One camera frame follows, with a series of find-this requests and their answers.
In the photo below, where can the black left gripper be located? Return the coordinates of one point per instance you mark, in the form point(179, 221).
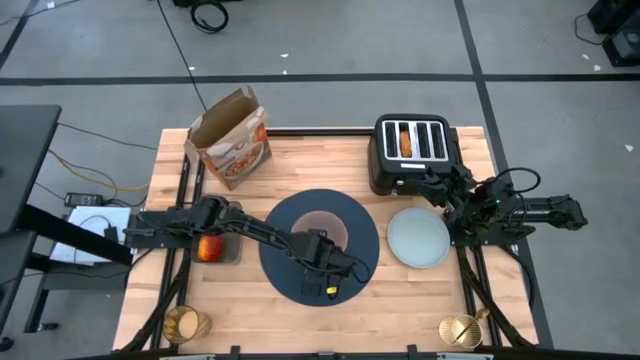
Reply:
point(320, 255)

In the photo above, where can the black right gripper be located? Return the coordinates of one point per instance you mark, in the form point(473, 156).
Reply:
point(457, 187)

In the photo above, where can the pale grey plate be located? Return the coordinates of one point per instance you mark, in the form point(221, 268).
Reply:
point(418, 238)

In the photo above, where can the bagel half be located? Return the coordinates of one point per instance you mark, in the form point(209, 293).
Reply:
point(406, 144)

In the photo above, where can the pink bowl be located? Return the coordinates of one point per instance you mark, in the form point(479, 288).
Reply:
point(312, 222)

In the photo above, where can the pumpkin cereal box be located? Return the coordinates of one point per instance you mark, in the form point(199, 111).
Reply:
point(235, 150)

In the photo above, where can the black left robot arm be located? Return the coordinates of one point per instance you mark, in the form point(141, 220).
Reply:
point(250, 227)

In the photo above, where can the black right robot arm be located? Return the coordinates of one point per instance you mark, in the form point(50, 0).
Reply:
point(550, 212)

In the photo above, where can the black four-slot toaster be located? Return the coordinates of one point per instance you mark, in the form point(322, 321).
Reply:
point(395, 175)

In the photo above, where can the round dark blue woven placemat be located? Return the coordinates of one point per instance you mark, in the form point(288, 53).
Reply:
point(280, 270)

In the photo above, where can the red apple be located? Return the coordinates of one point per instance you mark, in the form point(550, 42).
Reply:
point(210, 249)

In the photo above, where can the gold spoon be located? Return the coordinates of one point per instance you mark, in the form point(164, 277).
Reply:
point(472, 325)

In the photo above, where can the small black adapter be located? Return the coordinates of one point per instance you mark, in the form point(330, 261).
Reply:
point(111, 235)

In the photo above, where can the black equipment case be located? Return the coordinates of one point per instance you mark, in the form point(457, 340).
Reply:
point(622, 35)

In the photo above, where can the white papers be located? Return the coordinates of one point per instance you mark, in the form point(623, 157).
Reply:
point(75, 240)

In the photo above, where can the black power adapter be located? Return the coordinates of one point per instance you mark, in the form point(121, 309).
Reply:
point(84, 200)

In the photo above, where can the black desk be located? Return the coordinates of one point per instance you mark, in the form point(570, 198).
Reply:
point(25, 160)

